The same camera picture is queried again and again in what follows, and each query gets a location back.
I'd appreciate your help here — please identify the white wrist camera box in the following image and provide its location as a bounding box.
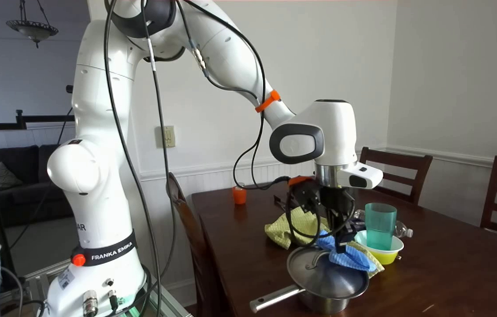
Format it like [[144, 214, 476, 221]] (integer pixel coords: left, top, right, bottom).
[[342, 161, 386, 189]]

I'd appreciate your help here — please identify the metal robot base platform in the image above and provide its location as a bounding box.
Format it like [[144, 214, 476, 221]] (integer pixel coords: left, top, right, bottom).
[[0, 256, 192, 317]]

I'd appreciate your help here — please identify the teal plastic cup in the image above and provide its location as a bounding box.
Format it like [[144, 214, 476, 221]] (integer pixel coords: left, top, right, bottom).
[[363, 200, 398, 251]]

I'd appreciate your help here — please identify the grey sofa cushion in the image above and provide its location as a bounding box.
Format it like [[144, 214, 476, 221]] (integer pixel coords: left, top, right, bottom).
[[0, 161, 23, 189]]

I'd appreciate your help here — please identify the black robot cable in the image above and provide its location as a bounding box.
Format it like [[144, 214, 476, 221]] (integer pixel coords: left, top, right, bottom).
[[102, 0, 321, 317]]

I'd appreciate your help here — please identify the cream wall switch plate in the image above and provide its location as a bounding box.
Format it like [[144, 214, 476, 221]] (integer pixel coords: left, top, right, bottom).
[[153, 122, 178, 149]]

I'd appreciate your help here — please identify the black horizontal bar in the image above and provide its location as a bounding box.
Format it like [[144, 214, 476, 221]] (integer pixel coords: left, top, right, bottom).
[[0, 108, 77, 131]]

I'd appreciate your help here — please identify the steel pot lid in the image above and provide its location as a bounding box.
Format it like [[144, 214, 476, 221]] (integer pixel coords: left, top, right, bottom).
[[285, 244, 372, 299]]

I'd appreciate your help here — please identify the hanging ceiling lamp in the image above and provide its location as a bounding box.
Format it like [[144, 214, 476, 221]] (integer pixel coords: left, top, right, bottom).
[[5, 0, 60, 48]]

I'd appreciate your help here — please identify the yellow bowl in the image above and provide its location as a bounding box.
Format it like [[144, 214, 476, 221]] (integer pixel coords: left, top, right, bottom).
[[352, 228, 407, 267]]

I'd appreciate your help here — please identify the small orange bottle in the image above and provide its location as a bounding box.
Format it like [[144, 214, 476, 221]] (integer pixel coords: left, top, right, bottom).
[[231, 184, 248, 207]]

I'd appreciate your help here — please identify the orange cable clip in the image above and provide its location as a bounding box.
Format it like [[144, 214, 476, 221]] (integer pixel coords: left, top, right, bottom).
[[254, 87, 284, 114]]

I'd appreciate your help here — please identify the dark sofa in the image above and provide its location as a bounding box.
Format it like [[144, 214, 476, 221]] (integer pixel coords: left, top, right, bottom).
[[0, 142, 74, 226]]

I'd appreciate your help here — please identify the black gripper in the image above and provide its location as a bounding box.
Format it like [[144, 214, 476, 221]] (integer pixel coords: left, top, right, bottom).
[[287, 163, 358, 249]]

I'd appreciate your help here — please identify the green cloth towel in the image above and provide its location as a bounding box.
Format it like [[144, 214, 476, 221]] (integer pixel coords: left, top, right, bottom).
[[263, 205, 386, 277]]

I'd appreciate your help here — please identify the blue cloth towel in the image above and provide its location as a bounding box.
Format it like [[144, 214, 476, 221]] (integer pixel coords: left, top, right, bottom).
[[315, 233, 374, 272]]

